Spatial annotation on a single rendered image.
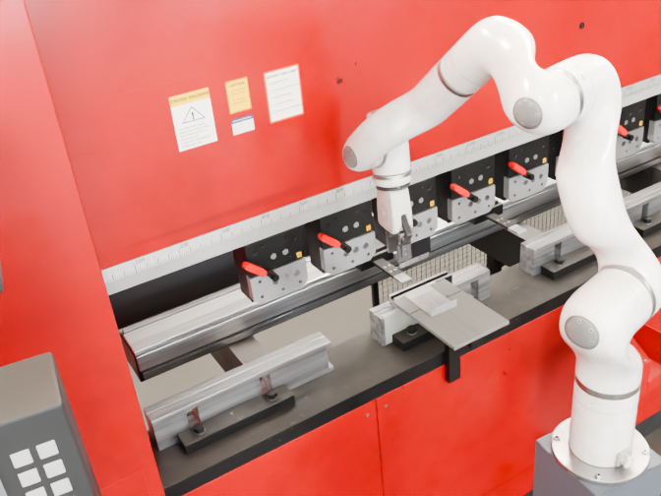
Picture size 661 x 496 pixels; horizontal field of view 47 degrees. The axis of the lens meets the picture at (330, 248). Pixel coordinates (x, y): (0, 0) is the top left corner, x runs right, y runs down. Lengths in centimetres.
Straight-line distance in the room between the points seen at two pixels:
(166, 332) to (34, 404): 118
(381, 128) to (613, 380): 64
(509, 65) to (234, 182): 66
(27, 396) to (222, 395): 98
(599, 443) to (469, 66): 76
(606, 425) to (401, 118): 70
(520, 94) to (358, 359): 106
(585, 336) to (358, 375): 83
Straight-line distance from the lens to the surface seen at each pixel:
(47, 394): 100
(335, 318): 379
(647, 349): 243
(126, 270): 165
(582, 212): 136
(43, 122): 128
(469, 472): 251
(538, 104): 125
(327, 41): 169
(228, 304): 220
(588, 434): 160
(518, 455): 264
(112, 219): 160
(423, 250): 210
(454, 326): 200
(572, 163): 135
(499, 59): 135
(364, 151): 154
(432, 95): 147
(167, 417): 190
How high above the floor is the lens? 218
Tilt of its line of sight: 30 degrees down
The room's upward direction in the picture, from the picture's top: 6 degrees counter-clockwise
